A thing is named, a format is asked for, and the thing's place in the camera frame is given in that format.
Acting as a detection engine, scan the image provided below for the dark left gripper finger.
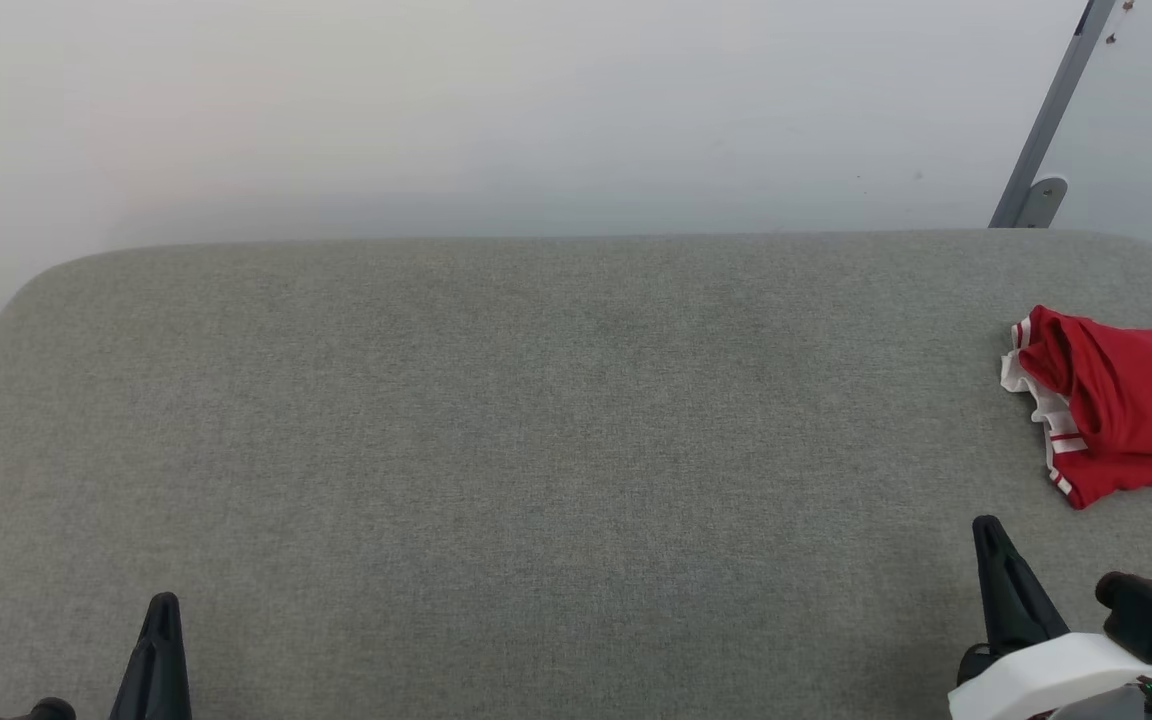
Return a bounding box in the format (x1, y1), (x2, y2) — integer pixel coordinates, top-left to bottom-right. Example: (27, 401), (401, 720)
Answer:
(108, 592), (167, 720)
(156, 595), (194, 720)

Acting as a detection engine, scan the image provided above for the grey pole foot bracket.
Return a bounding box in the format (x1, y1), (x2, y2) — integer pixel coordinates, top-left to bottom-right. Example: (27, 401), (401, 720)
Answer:
(1016, 176), (1070, 229)

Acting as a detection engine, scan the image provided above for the red and white jersey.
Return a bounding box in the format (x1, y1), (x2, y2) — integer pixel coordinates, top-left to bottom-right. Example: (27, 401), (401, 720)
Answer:
(999, 305), (1152, 511)

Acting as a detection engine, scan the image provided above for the grey fabric sofa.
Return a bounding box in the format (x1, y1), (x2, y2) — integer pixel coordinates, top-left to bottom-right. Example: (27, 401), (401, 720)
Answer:
(0, 230), (1152, 720)

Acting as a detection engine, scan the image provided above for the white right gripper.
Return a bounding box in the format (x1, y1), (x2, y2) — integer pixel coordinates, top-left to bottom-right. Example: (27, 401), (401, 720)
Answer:
(948, 515), (1152, 720)

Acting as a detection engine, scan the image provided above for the grey metal pole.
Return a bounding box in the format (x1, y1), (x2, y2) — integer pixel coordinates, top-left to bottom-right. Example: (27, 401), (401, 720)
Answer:
(988, 0), (1123, 229)

